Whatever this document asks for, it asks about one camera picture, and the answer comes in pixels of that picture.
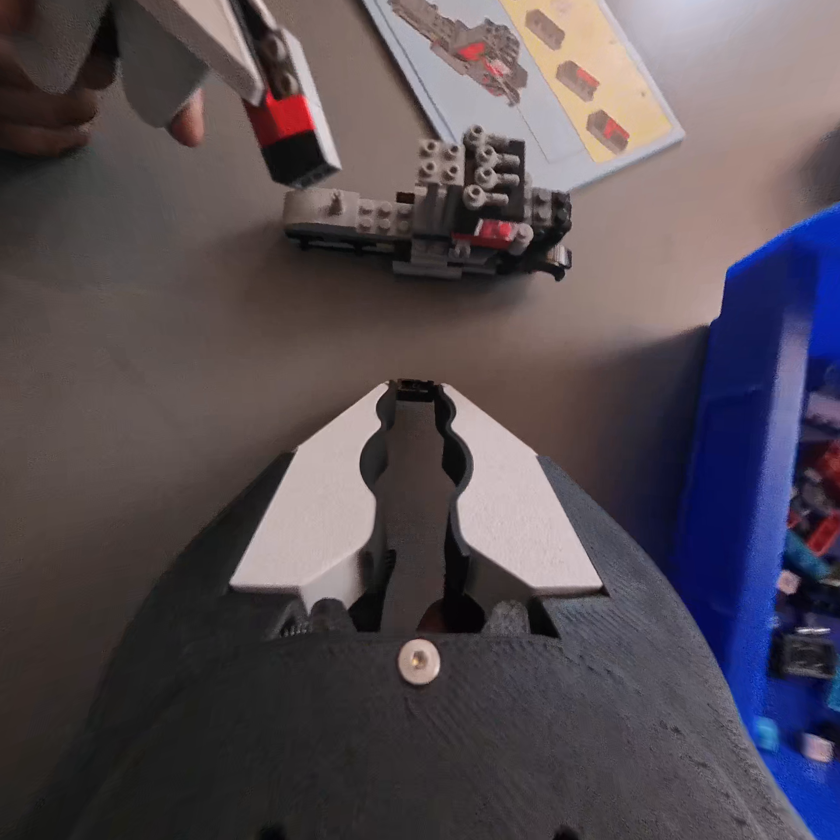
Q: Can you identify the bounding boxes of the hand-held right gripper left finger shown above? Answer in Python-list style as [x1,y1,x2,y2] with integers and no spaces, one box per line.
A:
[229,381,399,601]

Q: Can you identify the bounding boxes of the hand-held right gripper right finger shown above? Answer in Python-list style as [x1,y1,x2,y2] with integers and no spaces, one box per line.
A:
[433,382,605,599]

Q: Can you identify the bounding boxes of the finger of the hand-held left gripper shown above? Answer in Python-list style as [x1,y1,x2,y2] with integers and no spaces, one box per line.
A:
[133,0,271,107]
[113,12,212,130]

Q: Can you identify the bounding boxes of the small black red brick assembly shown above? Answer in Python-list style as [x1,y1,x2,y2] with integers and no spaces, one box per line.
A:
[239,26,344,190]

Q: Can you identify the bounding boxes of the grey black toy brick truck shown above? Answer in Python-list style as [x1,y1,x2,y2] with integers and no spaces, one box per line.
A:
[281,123,574,284]

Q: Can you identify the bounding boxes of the grey desk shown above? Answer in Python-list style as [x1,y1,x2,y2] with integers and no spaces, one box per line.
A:
[0,0,840,840]

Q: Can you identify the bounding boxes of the person's left hand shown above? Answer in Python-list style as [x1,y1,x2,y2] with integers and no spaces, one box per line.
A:
[0,38,206,156]

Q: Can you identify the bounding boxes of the large blue plastic bin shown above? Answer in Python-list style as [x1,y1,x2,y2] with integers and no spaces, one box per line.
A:
[675,202,840,840]

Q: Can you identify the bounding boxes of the pile of mixed toy bricks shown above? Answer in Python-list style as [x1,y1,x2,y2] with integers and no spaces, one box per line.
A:
[753,386,840,770]

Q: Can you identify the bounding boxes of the brick instruction booklet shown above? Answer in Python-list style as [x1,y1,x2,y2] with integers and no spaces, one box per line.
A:
[359,0,688,193]

